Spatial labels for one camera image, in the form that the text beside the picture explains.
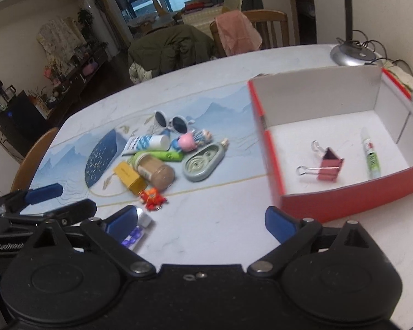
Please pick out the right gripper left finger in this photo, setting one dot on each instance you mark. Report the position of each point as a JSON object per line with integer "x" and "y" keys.
{"x": 106, "y": 238}

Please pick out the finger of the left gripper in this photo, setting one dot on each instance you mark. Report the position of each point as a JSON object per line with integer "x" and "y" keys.
{"x": 66, "y": 216}
{"x": 18, "y": 200}

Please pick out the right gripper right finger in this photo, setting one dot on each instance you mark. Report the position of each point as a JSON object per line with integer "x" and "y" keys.
{"x": 295, "y": 237}

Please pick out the white blue cream tube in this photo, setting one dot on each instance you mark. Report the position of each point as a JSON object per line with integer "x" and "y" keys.
{"x": 136, "y": 144}

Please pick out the pink blue toy figurine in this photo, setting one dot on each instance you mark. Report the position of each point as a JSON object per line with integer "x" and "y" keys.
{"x": 192, "y": 140}

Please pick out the wooden chair left edge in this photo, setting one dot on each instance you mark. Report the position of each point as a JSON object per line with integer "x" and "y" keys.
{"x": 32, "y": 161}

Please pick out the red toy figure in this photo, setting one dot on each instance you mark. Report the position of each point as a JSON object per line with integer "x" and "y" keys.
{"x": 152, "y": 199}

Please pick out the yellow small box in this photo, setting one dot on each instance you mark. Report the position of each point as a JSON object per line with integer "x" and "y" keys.
{"x": 129, "y": 177}

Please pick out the pink binder clip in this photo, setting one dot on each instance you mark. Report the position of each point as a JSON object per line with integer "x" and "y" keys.
{"x": 330, "y": 164}

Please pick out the dark tv cabinet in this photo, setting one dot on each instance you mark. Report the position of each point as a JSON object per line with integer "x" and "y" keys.
{"x": 26, "y": 116}

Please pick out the green tube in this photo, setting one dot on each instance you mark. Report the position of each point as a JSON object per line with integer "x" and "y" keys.
{"x": 165, "y": 156}

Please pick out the red cardboard box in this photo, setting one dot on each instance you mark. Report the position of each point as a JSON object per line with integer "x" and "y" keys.
{"x": 332, "y": 105}

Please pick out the green white glue stick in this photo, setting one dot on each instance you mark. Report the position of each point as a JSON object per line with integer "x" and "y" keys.
{"x": 372, "y": 161}

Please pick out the white round sunglasses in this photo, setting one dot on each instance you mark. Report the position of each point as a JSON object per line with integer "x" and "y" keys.
{"x": 178, "y": 123}

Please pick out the olive green jacket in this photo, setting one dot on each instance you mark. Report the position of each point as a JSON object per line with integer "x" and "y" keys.
{"x": 167, "y": 50}

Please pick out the silver desk lamp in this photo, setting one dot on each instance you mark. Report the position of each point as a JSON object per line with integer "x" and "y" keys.
{"x": 334, "y": 21}

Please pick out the green white cloth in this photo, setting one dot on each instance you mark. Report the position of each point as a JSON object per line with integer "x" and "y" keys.
{"x": 402, "y": 76}

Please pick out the pink cloth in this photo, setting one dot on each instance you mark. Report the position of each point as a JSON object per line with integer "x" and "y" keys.
{"x": 237, "y": 34}

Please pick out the wooden chair with pink cloth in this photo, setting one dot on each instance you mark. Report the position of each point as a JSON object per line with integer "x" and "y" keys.
{"x": 273, "y": 26}

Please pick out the sofa with blankets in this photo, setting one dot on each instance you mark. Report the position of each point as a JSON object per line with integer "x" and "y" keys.
{"x": 201, "y": 14}

